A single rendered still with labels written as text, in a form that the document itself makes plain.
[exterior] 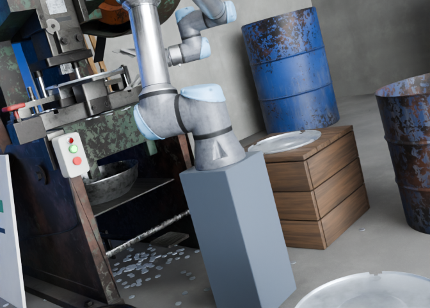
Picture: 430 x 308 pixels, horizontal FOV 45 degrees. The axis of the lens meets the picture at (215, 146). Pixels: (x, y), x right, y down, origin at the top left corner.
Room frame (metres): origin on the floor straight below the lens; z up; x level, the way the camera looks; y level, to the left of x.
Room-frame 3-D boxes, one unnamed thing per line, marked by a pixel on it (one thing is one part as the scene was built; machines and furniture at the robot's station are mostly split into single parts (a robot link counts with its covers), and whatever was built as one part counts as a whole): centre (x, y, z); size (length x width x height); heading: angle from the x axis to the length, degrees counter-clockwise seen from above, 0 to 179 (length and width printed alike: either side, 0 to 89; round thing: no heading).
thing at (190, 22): (1.95, -0.04, 0.88); 0.11 x 0.08 x 0.11; 72
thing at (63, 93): (2.05, 0.48, 0.76); 0.15 x 0.09 x 0.05; 131
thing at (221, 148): (1.47, 0.00, 0.50); 0.15 x 0.15 x 0.10
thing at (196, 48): (1.96, -0.02, 0.78); 0.11 x 0.08 x 0.09; 93
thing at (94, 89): (1.92, 0.37, 0.72); 0.25 x 0.14 x 0.14; 41
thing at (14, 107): (1.66, 0.59, 0.72); 0.07 x 0.06 x 0.08; 41
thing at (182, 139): (2.33, 0.38, 0.45); 0.92 x 0.12 x 0.90; 41
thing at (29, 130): (1.67, 0.57, 0.62); 0.10 x 0.06 x 0.20; 131
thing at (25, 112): (1.94, 0.61, 0.76); 0.17 x 0.06 x 0.10; 131
